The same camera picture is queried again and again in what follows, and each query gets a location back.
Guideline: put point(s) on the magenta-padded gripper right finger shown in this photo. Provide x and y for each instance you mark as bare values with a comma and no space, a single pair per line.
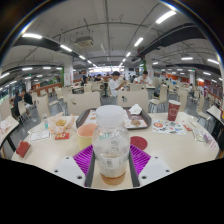
140,159

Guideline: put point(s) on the flat round red coaster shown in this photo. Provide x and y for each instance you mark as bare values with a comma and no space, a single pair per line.
140,142

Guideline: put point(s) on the red wallet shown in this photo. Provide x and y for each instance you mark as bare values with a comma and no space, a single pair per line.
22,148

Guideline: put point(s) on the colourful sticker sheet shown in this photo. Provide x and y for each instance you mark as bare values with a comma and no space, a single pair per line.
168,127

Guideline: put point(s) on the clear plastic wrapper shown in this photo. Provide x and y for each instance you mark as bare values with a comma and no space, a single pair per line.
201,135

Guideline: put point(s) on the clear plastic drink bottle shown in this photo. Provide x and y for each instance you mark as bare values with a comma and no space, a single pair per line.
111,146

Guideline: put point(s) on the white crumpled napkin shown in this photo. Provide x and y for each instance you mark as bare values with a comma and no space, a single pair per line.
135,109

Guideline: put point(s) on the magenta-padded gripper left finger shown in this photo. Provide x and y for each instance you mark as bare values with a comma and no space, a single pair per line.
83,160

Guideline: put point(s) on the small red packet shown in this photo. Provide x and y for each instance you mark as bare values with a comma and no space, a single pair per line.
187,127
62,136

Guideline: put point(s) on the yellow cup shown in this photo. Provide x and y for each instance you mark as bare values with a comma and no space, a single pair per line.
85,136

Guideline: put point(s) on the ceiling air conditioner unit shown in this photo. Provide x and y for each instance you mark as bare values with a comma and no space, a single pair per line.
84,41

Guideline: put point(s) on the ceiling lights group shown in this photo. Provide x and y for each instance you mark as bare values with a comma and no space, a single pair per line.
166,16

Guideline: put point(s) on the white paper card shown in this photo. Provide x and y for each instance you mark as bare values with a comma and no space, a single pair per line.
40,135

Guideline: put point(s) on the small teal-capped bottle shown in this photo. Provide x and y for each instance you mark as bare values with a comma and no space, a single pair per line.
45,122

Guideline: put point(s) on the brown food tray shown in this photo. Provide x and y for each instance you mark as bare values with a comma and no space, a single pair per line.
141,124

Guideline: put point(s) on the cream dining table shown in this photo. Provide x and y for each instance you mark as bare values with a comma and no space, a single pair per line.
7,126
216,116

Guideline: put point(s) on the red paper cup with lid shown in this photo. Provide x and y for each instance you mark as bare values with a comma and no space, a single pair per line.
173,111

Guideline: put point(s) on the person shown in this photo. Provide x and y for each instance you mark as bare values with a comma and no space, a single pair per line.
143,79
15,105
27,99
115,85

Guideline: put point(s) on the cream chairs group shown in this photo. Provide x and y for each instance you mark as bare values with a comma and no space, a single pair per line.
83,101

